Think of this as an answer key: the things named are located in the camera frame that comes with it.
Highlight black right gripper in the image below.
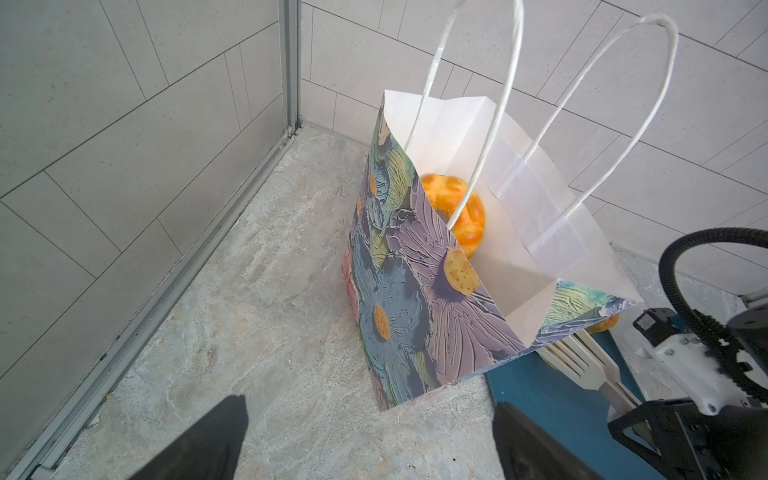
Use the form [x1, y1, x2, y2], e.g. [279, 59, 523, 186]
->
[608, 399, 767, 479]

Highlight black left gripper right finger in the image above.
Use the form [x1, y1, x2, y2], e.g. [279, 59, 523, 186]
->
[492, 402, 602, 480]

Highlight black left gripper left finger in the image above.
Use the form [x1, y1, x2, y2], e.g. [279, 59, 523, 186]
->
[130, 395, 249, 480]

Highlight round knotted fake bun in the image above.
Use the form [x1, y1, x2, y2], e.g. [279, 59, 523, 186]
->
[587, 315, 620, 334]

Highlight fake ring donut bread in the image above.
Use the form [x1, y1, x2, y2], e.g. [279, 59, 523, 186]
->
[421, 174, 486, 259]

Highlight dark teal plastic tray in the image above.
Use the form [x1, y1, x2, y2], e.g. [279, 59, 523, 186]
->
[485, 353, 662, 479]

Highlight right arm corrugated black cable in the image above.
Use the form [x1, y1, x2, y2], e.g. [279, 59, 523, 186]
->
[658, 227, 768, 404]

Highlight aluminium corner post right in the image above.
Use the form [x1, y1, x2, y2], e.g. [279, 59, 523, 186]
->
[739, 288, 768, 306]

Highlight aluminium corner post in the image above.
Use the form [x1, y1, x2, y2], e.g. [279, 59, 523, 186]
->
[1, 1, 285, 473]
[739, 288, 768, 306]

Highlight aluminium corner post left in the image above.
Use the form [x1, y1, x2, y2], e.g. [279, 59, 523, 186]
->
[1, 1, 285, 473]

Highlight floral paper bag white handles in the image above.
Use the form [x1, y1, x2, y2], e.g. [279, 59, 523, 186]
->
[341, 0, 680, 412]

